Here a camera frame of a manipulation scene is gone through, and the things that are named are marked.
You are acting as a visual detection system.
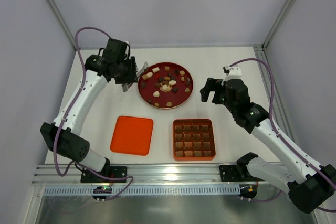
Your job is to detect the metal tweezers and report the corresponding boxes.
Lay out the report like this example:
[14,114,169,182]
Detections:
[122,62,149,92]

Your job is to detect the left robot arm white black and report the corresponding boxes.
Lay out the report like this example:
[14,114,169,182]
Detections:
[40,38,138,180]

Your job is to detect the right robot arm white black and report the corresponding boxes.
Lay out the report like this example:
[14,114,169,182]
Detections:
[200,78,335,214]

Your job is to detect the white ribbed oval chocolate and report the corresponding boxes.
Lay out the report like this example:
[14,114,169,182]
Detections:
[146,72,153,78]

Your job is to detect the white rectangular chocolate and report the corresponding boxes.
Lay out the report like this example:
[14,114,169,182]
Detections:
[152,67,160,73]

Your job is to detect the white heart chocolate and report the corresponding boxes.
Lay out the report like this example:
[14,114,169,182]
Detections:
[153,91,160,97]

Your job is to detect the orange chocolate box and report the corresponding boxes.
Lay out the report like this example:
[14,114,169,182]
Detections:
[172,119,216,162]

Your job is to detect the round dark red tray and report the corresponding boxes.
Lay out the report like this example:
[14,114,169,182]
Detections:
[138,62,194,109]

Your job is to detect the orange box lid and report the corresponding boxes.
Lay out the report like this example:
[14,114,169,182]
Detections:
[110,115,154,156]

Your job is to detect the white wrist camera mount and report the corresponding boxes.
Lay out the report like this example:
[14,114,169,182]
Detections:
[221,65,242,85]

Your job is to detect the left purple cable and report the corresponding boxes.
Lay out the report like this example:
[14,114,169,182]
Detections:
[51,26,134,201]

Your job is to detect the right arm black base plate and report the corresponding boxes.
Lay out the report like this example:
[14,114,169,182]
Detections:
[219,164,258,182]

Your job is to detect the aluminium front rail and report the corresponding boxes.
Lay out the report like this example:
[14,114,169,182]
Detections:
[31,163,289,187]

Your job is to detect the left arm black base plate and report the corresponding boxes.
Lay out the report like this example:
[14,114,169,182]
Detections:
[80,165,128,184]

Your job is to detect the slotted cable duct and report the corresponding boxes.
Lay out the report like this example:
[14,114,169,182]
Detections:
[43,184,240,196]

